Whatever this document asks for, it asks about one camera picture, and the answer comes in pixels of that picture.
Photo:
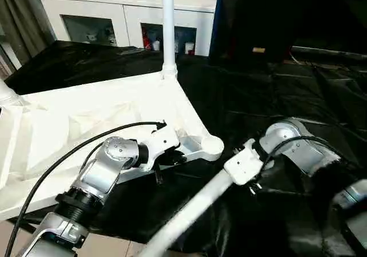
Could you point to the white sideboard cabinet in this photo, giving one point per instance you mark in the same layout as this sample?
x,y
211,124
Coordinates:
x,y
86,1

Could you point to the dark metal bar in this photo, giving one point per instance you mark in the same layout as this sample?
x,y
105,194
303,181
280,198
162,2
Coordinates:
x,y
329,52

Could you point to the blue upright panel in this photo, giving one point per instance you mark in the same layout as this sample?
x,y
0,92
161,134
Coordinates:
x,y
215,19

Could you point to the white cup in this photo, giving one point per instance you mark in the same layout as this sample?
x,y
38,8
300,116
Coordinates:
x,y
189,48
156,44

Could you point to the grey curtain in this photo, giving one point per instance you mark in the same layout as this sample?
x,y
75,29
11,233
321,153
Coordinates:
x,y
23,19

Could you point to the white plastic table leg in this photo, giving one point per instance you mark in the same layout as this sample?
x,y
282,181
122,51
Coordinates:
x,y
7,95
168,24
200,199

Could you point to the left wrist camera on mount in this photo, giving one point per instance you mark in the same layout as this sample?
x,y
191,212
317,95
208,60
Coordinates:
x,y
160,139

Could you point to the white plastic table top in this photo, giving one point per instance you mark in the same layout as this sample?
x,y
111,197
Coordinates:
x,y
86,110

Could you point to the black speaker with gold label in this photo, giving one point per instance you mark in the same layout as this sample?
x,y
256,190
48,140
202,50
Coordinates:
x,y
258,16

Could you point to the black mat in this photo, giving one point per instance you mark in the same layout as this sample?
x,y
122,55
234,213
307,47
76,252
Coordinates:
x,y
258,96

